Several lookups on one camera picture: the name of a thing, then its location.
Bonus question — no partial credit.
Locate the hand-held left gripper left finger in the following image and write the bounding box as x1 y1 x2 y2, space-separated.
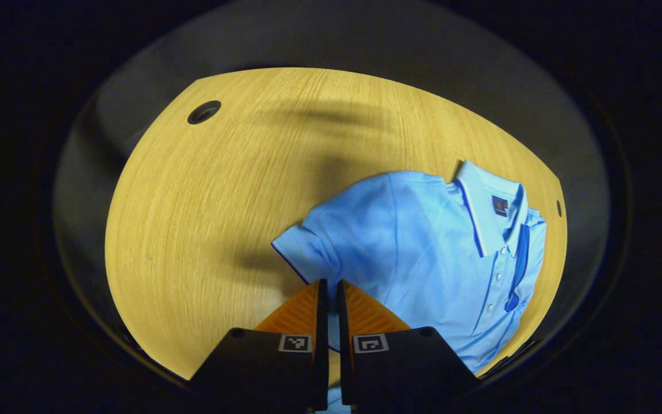
187 278 330 413

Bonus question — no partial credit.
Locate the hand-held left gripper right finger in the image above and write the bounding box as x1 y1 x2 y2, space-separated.
336 279 481 413

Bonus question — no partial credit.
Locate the light blue T-shirt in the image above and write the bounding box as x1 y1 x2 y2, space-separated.
271 160 548 414

